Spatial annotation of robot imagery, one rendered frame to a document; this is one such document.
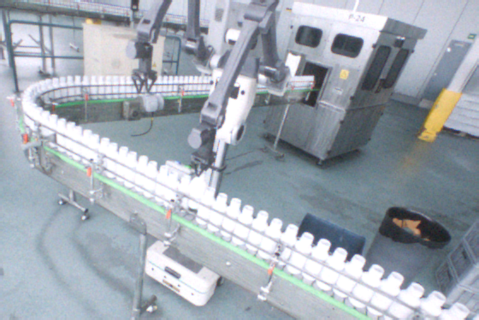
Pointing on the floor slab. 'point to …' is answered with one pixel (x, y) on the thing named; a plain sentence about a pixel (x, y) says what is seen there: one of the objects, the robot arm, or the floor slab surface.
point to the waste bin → (405, 244)
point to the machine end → (342, 77)
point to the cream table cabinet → (113, 51)
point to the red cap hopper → (22, 41)
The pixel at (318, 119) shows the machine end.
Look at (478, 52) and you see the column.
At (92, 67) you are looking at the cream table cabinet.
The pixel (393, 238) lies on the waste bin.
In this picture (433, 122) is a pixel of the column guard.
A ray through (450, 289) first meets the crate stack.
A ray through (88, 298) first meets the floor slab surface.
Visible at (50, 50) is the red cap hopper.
